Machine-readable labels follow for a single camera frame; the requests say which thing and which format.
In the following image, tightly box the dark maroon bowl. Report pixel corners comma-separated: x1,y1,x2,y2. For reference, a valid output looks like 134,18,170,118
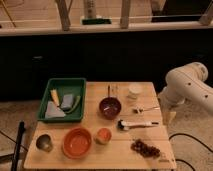
99,97,121,120

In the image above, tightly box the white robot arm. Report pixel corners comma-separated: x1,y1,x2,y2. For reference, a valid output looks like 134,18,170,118
158,62,213,125

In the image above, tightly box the white round container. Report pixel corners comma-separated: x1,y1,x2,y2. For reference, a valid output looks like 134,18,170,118
128,83,142,99

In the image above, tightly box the green chili pepper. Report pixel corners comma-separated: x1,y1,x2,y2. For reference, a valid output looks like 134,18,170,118
68,95,81,114

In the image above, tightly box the metal spoon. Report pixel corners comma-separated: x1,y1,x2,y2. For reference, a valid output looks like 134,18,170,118
132,107,160,114

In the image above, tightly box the grey sponge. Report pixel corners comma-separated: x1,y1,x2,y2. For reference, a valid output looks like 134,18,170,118
61,94,74,110

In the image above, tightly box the green plastic tray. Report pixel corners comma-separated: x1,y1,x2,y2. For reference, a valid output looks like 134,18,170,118
37,78,86,123

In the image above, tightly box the small orange cup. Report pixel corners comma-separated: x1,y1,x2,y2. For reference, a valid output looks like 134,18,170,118
95,128,112,144

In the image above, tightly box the yellow corn piece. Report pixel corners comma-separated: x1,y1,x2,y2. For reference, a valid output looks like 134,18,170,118
50,89,60,107

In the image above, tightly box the orange bowl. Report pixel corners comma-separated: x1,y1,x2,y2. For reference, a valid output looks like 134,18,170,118
62,127,92,159

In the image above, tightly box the green base stand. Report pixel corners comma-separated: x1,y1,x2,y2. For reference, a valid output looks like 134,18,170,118
82,18,112,25

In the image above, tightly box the bunch of dark grapes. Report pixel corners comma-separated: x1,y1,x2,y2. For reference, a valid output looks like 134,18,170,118
131,139,160,158

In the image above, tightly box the small metal cup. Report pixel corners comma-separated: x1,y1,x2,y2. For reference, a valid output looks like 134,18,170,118
36,134,53,152

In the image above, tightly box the black pole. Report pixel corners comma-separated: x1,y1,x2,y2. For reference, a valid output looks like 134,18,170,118
11,121,25,171

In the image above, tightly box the white handled brush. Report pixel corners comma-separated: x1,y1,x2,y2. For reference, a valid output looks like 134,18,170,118
117,120,159,131

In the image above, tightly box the black cable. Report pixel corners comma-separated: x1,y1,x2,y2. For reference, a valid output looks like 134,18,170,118
168,132,213,171

